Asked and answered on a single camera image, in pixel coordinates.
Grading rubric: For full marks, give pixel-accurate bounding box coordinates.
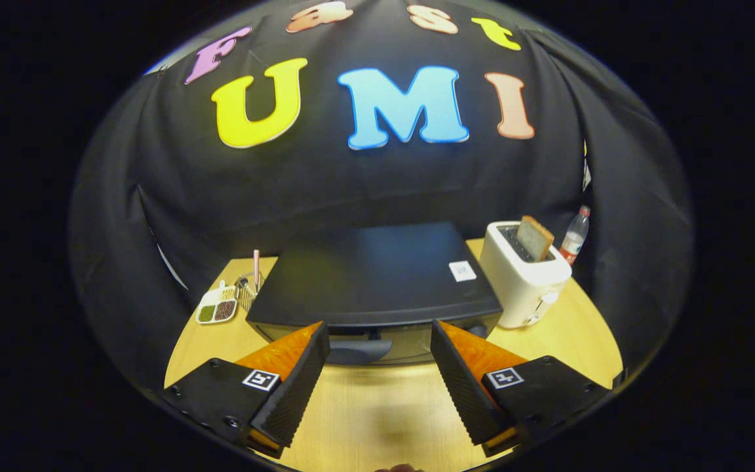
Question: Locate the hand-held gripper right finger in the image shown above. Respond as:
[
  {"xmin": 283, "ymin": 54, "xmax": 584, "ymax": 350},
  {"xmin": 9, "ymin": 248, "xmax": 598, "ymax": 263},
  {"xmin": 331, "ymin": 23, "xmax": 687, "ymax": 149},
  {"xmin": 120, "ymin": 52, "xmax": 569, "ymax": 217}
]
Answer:
[{"xmin": 430, "ymin": 319, "xmax": 614, "ymax": 458}]

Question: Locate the black toaster oven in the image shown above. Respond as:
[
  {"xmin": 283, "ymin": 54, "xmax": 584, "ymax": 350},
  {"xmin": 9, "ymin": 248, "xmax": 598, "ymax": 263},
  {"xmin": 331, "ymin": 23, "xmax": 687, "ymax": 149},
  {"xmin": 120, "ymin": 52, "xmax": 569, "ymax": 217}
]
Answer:
[{"xmin": 245, "ymin": 221, "xmax": 504, "ymax": 366}]

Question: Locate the white bread toaster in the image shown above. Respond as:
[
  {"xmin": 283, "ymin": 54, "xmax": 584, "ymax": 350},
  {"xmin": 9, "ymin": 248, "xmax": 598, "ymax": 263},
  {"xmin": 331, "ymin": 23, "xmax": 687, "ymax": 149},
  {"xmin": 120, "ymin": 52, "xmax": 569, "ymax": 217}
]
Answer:
[{"xmin": 479, "ymin": 220, "xmax": 573, "ymax": 330}]

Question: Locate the black backdrop cloth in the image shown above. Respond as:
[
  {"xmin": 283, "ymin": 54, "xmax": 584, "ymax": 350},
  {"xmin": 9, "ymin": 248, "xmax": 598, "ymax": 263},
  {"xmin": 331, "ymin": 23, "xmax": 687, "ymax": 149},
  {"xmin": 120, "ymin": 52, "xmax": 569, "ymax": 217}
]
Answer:
[{"xmin": 66, "ymin": 0, "xmax": 696, "ymax": 394}]

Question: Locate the wire mesh utensil holder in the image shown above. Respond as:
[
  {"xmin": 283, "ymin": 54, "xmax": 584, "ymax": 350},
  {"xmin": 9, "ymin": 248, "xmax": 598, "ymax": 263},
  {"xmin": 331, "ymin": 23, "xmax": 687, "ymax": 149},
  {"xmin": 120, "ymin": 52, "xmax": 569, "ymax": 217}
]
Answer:
[{"xmin": 235, "ymin": 272, "xmax": 267, "ymax": 312}]

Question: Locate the clear plastic water bottle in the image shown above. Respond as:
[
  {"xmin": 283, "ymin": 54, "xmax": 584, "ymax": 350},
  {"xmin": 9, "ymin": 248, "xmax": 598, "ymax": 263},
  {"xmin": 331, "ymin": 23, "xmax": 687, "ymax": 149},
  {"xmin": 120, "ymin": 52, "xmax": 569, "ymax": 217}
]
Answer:
[{"xmin": 559, "ymin": 205, "xmax": 592, "ymax": 266}]

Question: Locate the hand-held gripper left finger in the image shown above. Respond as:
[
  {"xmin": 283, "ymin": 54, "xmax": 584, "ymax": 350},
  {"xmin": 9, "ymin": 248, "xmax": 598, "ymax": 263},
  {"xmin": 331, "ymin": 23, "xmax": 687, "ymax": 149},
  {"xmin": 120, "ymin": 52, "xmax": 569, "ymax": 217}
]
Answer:
[{"xmin": 160, "ymin": 320, "xmax": 331, "ymax": 460}]

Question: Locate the white divided dish of beans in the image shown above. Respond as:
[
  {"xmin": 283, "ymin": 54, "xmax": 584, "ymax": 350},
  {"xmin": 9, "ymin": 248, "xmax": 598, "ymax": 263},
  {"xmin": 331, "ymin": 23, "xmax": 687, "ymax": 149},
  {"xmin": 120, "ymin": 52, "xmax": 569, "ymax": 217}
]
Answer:
[{"xmin": 195, "ymin": 281, "xmax": 239, "ymax": 325}]

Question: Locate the bread slice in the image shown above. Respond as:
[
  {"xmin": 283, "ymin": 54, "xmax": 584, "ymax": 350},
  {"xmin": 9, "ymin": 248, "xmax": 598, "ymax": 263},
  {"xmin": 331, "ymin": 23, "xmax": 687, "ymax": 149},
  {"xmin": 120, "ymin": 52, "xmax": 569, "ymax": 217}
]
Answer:
[{"xmin": 516, "ymin": 215, "xmax": 555, "ymax": 263}]

